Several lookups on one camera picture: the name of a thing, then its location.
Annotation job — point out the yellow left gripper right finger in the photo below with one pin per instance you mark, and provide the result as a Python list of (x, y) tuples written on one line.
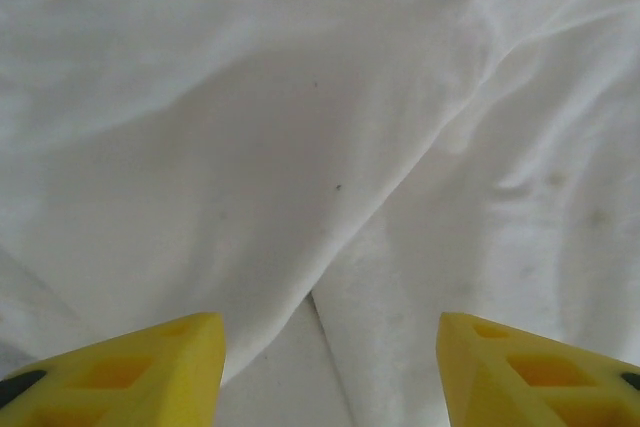
[(525, 382)]

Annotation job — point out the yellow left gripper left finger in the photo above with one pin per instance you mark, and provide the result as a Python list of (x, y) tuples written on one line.
[(130, 382)]

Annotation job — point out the white t-shirt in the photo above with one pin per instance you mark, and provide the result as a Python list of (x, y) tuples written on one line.
[(300, 122)]

